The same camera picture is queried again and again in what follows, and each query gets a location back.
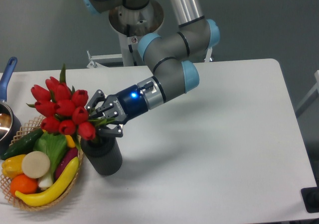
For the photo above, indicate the woven wicker basket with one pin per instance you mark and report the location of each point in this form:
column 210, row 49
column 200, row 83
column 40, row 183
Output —
column 29, row 126

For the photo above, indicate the blue handled saucepan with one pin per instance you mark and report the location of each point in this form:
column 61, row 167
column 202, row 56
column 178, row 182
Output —
column 9, row 123

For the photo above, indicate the white frame at right edge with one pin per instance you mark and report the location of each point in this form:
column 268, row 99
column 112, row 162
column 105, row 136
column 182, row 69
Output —
column 309, row 98

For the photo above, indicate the yellow bell pepper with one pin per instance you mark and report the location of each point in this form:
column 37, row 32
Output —
column 12, row 167

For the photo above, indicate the yellow banana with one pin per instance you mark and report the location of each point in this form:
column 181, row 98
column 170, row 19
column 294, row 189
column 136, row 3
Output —
column 55, row 191

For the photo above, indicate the dark green cucumber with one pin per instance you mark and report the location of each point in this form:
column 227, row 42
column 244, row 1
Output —
column 23, row 145

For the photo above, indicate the black device at table edge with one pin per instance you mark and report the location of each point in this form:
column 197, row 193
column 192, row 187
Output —
column 311, row 199

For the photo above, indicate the dark grey ribbed vase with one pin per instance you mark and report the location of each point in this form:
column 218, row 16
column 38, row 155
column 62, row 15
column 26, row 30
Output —
column 104, row 156

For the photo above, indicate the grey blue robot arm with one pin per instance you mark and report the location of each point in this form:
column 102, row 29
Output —
column 171, row 77

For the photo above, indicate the red tulip bouquet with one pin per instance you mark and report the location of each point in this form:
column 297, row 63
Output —
column 64, row 110

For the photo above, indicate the yellow squash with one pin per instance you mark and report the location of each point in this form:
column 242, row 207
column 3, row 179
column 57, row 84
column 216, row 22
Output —
column 70, row 140

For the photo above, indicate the purple sweet potato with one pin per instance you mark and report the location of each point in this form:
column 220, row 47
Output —
column 70, row 154

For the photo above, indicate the orange fruit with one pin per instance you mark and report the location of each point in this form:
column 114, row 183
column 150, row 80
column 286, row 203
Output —
column 23, row 184

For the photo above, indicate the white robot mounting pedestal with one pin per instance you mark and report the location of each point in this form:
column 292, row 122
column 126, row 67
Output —
column 137, row 28

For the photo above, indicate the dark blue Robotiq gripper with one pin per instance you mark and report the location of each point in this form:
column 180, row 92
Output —
column 122, row 107

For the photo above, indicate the green bok choy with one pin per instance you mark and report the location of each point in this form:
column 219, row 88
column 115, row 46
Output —
column 55, row 147

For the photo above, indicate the beige round disc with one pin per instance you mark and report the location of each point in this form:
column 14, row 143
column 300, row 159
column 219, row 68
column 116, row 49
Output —
column 35, row 164

